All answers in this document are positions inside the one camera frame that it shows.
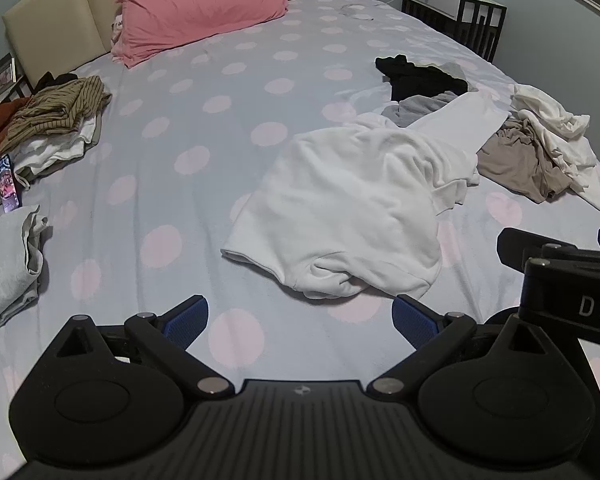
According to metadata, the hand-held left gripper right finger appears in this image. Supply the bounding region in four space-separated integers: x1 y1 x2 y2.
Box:
367 294 548 397

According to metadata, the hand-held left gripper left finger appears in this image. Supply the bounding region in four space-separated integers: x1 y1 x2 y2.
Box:
55 294 229 397

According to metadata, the white sweatshirt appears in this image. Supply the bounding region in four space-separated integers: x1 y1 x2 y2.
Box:
221 94 511 301

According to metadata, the taupe garment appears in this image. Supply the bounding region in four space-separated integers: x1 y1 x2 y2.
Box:
476 120 576 204

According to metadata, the crumpled white shirt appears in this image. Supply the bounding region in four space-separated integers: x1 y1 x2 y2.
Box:
510 84 600 213

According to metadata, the grey pink-dotted bed sheet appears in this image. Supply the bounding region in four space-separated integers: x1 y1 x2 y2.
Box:
0 0 600 480

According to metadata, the grey garment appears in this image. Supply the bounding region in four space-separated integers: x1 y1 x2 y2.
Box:
382 62 481 128

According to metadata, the folded light grey sweatshirt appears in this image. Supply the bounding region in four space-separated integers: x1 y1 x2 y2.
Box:
0 205 48 336

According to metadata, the black garment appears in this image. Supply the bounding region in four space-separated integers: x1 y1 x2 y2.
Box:
375 54 468 103

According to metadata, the white garment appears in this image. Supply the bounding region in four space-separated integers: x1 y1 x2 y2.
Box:
10 110 101 181

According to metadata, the smartphone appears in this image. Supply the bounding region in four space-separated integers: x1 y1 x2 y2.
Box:
0 155 21 213

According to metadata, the dark nightstand with white top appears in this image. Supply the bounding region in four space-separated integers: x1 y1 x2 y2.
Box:
401 0 507 63

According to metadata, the olive striped shirt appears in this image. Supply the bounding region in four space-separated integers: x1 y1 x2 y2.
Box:
0 75 112 156

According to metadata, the dark cloth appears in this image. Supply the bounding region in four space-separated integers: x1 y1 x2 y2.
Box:
32 72 78 93

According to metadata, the pink pillow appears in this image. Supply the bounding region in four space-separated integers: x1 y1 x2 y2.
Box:
111 0 289 70

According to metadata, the beige padded headboard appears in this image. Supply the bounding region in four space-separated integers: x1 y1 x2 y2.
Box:
2 0 371 77

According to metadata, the white charging cable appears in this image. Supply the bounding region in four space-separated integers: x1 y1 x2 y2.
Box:
342 0 407 21

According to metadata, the picture frame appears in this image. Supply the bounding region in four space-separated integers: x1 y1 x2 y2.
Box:
0 54 18 96

